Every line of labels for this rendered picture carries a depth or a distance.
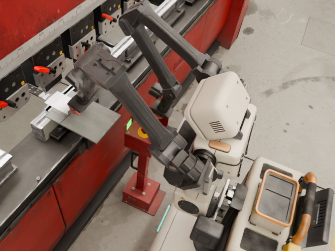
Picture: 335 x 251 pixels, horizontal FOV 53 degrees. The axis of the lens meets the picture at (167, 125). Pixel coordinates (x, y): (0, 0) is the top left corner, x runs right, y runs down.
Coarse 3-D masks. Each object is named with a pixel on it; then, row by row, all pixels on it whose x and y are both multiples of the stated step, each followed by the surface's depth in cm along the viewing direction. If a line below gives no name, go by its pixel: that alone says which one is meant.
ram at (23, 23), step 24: (0, 0) 94; (24, 0) 102; (48, 0) 111; (72, 0) 122; (0, 24) 98; (24, 24) 106; (48, 24) 116; (72, 24) 128; (0, 48) 101; (0, 72) 106
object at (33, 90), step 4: (28, 84) 152; (28, 88) 151; (32, 88) 151; (36, 88) 151; (32, 92) 149; (36, 92) 150; (40, 92) 150; (40, 96) 148; (44, 96) 149; (48, 96) 149; (44, 100) 148
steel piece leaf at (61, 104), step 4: (64, 96) 150; (60, 100) 148; (64, 100) 149; (68, 100) 149; (52, 104) 147; (56, 104) 147; (60, 104) 147; (64, 104) 147; (56, 108) 145; (60, 108) 146; (64, 108) 146; (68, 108) 146; (64, 112) 145; (68, 112) 143
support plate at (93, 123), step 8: (72, 96) 151; (96, 104) 150; (56, 112) 144; (88, 112) 146; (96, 112) 147; (104, 112) 147; (112, 112) 148; (56, 120) 142; (64, 120) 142; (72, 120) 143; (80, 120) 143; (88, 120) 143; (96, 120) 144; (104, 120) 144; (112, 120) 145; (72, 128) 140; (80, 128) 140; (88, 128) 141; (96, 128) 141; (104, 128) 142; (88, 136) 138; (96, 136) 139
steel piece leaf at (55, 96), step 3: (57, 93) 151; (60, 93) 151; (51, 96) 149; (54, 96) 150; (57, 96) 150; (60, 96) 150; (48, 99) 148; (51, 99) 148; (54, 99) 148; (57, 99) 149; (45, 102) 147; (48, 102) 147; (51, 102) 147; (54, 102) 148
